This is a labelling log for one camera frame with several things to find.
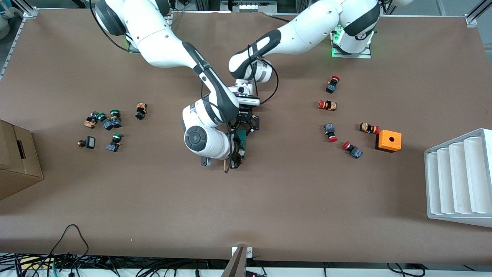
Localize orange button enclosure box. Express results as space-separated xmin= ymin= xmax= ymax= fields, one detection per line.
xmin=375 ymin=130 xmax=402 ymax=153

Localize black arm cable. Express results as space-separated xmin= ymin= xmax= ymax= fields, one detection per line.
xmin=248 ymin=43 xmax=279 ymax=107
xmin=89 ymin=0 xmax=133 ymax=53

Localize black floor cables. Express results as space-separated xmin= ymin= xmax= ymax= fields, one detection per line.
xmin=386 ymin=263 xmax=427 ymax=277

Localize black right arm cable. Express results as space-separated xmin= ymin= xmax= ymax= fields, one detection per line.
xmin=89 ymin=0 xmax=133 ymax=53

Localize tangle of black cables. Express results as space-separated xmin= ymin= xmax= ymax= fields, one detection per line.
xmin=0 ymin=252 xmax=231 ymax=277

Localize brown cardboard box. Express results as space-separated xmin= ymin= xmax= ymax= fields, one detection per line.
xmin=0 ymin=119 xmax=44 ymax=200

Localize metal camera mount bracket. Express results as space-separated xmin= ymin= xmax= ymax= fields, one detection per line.
xmin=220 ymin=246 xmax=254 ymax=277

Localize white stepped tray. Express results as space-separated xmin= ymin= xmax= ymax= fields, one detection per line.
xmin=424 ymin=128 xmax=492 ymax=228

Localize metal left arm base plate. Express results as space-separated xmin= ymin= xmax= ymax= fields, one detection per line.
xmin=331 ymin=23 xmax=372 ymax=59

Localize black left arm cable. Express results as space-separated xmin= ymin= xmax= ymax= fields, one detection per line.
xmin=248 ymin=43 xmax=279 ymax=107

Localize green pushbutton blue block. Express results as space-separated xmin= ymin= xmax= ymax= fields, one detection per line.
xmin=106 ymin=133 xmax=123 ymax=153
xmin=96 ymin=113 xmax=114 ymax=131
xmin=109 ymin=109 xmax=123 ymax=129

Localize black looped cable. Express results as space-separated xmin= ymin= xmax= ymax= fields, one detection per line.
xmin=48 ymin=224 xmax=90 ymax=266

